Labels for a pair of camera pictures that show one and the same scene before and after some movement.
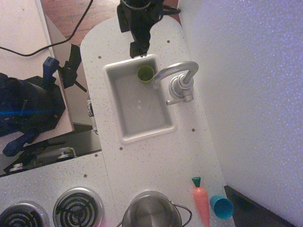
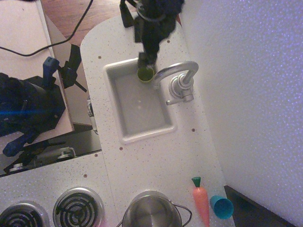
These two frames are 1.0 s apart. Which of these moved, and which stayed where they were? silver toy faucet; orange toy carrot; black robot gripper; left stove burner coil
Moved: black robot gripper
Stayed: orange toy carrot; left stove burner coil; silver toy faucet
